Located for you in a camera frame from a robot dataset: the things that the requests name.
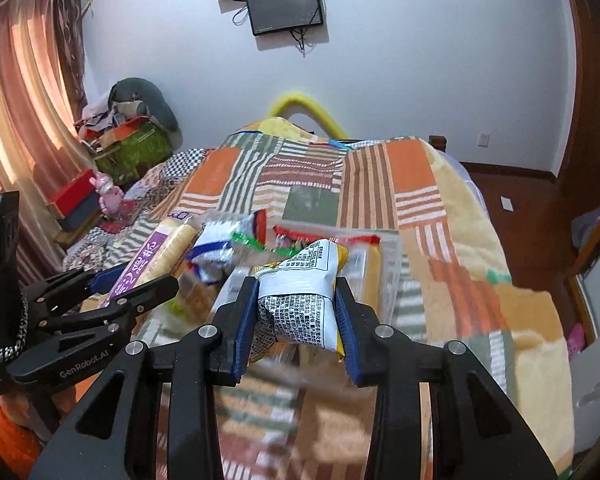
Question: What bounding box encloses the purple label cake package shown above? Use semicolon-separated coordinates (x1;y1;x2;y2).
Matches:
98;212;201;308

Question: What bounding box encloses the blue white snack bag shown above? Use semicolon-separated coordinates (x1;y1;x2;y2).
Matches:
185;209;268;285

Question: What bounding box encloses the clear plastic storage bin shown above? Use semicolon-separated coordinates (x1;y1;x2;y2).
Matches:
168;210;402;359

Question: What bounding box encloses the clear bag green clip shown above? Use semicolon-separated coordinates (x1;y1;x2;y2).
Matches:
230;232;299;266

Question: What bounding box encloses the yellow white snack packet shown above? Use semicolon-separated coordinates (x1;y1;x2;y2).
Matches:
250;240;349;361

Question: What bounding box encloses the red snack bag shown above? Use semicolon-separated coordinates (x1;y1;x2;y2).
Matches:
273;226;380;249

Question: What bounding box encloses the beige cake block package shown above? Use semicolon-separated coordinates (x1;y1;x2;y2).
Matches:
347;244;381;313

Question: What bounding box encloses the long brown cracker package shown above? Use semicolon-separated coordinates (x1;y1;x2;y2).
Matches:
174;273;219;324

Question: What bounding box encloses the orange sleeve forearm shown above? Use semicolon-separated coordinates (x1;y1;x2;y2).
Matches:
0;404;42;479

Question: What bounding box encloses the red shoe box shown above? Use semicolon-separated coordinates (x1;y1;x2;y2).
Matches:
46;169;95;219

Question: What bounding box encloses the pink plush toy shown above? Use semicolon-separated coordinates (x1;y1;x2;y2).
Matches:
90;171;124;218

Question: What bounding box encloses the white cabinet with stickers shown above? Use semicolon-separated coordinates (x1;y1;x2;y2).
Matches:
570;258;600;453

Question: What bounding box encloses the patchwork bed blanket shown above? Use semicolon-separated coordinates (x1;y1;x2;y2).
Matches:
65;118;574;479

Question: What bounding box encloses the orange striped curtain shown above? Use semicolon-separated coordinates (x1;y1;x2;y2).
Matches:
0;0;91;284

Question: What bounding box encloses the yellow foam tube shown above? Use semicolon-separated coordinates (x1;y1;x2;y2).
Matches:
268;92;350;141

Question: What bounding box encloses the dark brown side curtain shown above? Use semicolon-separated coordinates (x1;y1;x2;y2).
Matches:
53;0;86;122

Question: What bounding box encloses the small black wall monitor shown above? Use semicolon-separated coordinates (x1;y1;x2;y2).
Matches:
246;0;324;37

